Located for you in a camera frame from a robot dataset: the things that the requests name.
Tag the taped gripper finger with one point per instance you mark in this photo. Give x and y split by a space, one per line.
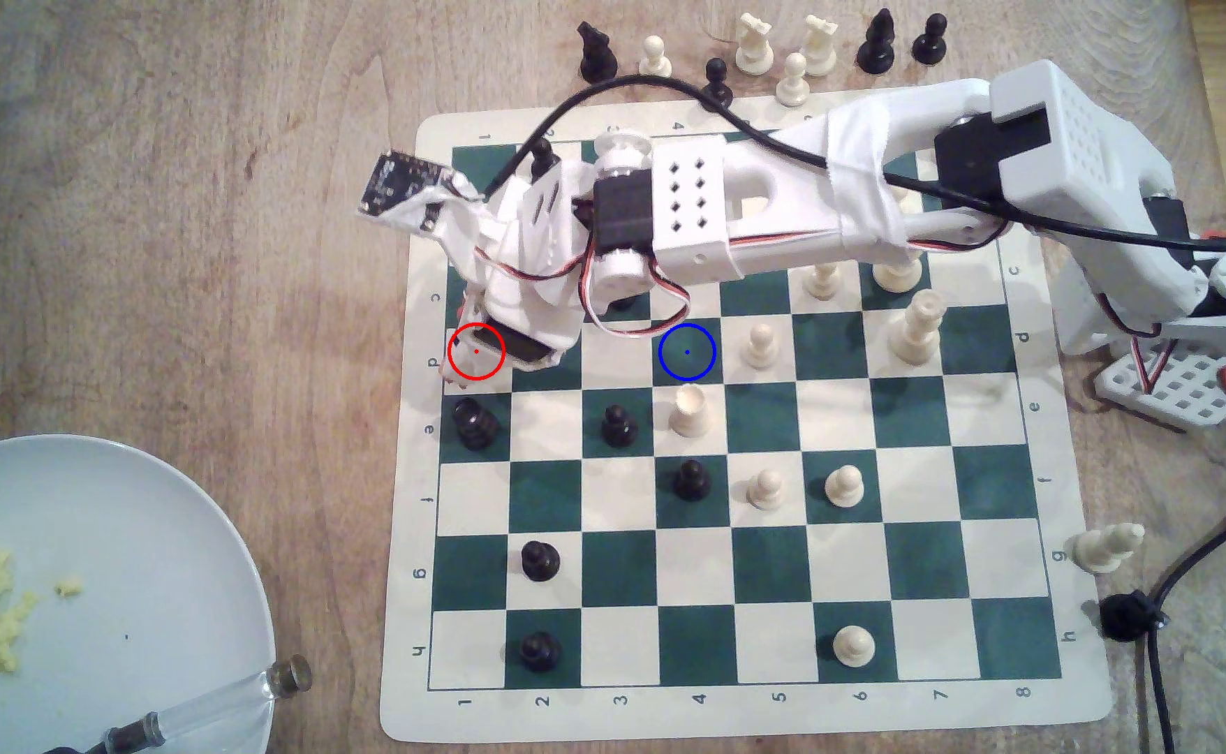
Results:
470 314
454 383

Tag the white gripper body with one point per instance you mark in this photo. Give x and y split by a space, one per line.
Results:
523 349

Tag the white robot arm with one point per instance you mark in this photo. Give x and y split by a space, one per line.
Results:
1063 120

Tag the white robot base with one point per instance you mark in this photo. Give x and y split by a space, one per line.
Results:
1194 390

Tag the black rook chess piece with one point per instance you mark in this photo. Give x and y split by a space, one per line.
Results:
476 426

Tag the black pawn chess piece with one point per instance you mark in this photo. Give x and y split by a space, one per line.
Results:
626 305
540 562
693 482
620 427
716 73
543 159
540 651
929 42

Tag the black knight chess piece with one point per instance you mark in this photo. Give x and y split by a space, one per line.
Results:
595 52

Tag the white rook chess piece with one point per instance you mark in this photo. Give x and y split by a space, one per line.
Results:
690 412

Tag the white pawn chess piece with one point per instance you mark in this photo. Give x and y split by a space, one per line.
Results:
843 487
655 61
854 647
792 84
767 490
824 283
761 347

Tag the white knight chess piece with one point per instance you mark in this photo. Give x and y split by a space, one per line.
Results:
1103 549
819 48

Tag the white queen chess piece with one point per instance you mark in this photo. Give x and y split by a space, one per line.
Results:
898 278

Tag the white king chess piece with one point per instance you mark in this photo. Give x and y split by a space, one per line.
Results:
917 333

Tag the black bishop chess piece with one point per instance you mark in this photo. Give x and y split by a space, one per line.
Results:
876 47

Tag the captured white rook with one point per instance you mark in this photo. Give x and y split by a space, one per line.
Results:
753 48

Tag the white tape wrap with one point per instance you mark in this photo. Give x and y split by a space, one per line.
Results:
866 178

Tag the green white chessboard mat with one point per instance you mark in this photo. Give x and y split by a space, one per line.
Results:
760 565

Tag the pale blue plate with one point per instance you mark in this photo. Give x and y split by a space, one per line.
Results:
131 565

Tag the small yellow food crumb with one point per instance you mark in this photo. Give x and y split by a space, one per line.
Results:
68 588

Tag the small camera circuit board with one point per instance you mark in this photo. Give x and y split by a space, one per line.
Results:
401 186

